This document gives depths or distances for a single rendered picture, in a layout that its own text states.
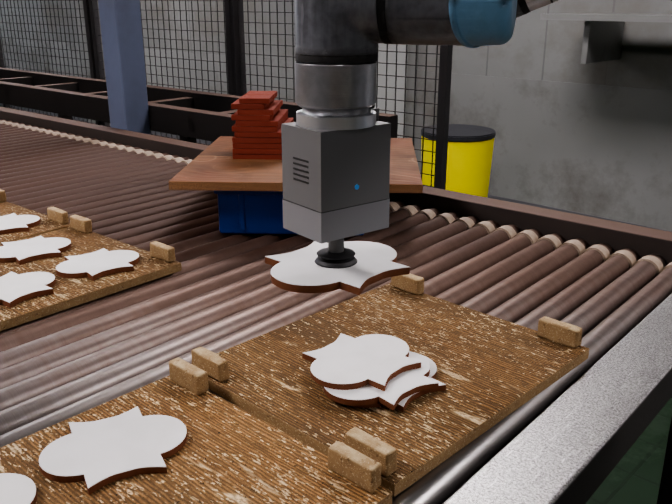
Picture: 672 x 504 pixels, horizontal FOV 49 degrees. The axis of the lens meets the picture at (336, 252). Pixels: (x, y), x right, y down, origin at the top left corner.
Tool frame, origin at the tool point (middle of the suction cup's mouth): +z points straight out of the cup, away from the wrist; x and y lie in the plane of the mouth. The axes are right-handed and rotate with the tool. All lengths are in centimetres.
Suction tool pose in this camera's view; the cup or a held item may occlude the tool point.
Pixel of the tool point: (336, 272)
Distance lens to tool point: 74.2
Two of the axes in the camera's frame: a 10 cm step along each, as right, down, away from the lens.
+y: -7.9, 2.0, -5.8
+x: 6.2, 2.6, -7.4
